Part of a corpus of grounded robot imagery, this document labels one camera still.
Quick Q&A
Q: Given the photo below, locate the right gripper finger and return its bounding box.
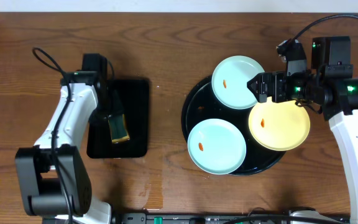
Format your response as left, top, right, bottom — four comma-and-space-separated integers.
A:
255, 91, 268, 103
247, 75, 260, 89

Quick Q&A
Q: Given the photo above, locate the light blue plate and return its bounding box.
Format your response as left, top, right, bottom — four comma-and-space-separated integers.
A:
187, 118, 247, 175
211, 55, 264, 110

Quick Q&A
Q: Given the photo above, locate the yellow green sponge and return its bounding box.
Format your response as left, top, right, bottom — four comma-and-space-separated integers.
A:
108, 114, 130, 144

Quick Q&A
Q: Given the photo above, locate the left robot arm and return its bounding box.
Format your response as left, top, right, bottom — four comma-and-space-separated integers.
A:
15, 70, 112, 223

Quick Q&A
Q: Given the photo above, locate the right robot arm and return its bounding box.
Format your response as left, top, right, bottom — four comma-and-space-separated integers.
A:
247, 37, 358, 223

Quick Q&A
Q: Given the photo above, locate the black rectangular tray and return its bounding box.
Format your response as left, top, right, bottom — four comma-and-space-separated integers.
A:
87, 79, 150, 159

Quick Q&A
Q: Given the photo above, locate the black round tray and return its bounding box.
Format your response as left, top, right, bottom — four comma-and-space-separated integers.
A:
181, 76, 285, 175

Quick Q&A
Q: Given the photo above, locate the yellow plate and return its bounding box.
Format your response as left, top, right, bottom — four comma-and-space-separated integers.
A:
248, 98, 310, 151

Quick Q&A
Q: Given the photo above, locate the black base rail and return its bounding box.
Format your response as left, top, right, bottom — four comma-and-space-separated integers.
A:
42, 212, 351, 224

